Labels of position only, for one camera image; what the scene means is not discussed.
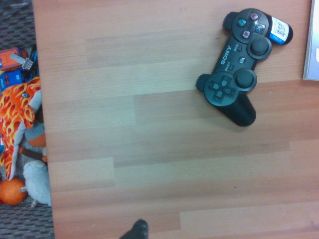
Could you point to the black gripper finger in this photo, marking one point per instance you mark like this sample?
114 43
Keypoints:
137 230

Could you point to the black Sony gamepad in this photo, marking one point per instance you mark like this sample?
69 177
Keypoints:
231 62

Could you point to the woven grey wicker basket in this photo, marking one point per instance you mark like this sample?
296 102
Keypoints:
15 25

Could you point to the reddish wooden coffee table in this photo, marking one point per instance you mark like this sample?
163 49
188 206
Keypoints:
149 149

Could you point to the grey plush toy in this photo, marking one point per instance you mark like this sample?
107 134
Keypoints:
38 181

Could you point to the orange grey knit ball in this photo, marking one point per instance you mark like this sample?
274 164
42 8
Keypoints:
37 139

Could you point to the orange flame pattern plush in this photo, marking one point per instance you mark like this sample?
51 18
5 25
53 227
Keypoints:
15 112

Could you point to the blue police toy car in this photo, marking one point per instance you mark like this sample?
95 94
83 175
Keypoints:
12 78

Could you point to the teal black headphones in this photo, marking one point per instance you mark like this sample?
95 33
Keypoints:
34 58

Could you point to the red toy car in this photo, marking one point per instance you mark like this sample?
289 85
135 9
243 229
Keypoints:
7 59

